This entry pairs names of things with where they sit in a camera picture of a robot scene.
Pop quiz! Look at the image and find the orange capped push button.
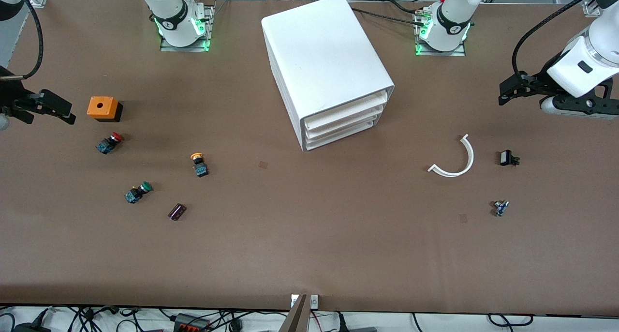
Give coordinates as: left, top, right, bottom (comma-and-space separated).
190, 152, 210, 178

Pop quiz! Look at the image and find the white drawer with black slot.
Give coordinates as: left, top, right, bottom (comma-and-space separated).
302, 91, 386, 129

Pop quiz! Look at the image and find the red capped push button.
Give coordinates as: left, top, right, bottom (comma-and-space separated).
95, 132, 124, 155

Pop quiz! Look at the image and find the green capped push button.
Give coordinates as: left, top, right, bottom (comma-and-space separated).
124, 181, 154, 204

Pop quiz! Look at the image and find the plain white drawer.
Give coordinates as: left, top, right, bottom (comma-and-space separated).
306, 121, 375, 151
305, 108, 384, 140

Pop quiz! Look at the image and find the white drawer cabinet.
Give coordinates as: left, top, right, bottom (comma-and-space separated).
261, 0, 395, 152

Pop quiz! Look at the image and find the orange box with black base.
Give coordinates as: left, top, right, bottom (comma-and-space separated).
87, 96, 123, 123

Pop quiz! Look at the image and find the white curved plastic strip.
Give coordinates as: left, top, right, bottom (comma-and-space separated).
428, 134, 475, 178

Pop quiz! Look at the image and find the black orange power strip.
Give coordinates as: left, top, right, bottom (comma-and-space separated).
174, 314, 211, 332

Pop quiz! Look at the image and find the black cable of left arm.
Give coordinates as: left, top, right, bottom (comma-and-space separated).
512, 0, 611, 78

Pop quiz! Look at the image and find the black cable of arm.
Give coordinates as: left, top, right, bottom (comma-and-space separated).
512, 0, 611, 78
0, 0, 45, 80

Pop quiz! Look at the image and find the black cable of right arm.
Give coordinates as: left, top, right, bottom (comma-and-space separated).
0, 0, 45, 80

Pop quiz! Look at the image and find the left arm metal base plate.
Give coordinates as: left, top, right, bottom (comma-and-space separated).
415, 10, 467, 57

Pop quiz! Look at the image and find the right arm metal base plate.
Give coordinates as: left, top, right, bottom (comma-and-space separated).
160, 5, 215, 52

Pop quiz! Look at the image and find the thin black table cable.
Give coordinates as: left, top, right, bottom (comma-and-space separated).
351, 7, 428, 27

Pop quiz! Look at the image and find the small white metal bracket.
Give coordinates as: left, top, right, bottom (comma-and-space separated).
290, 294, 320, 308

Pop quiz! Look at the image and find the wooden post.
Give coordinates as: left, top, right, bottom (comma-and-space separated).
280, 294, 310, 332

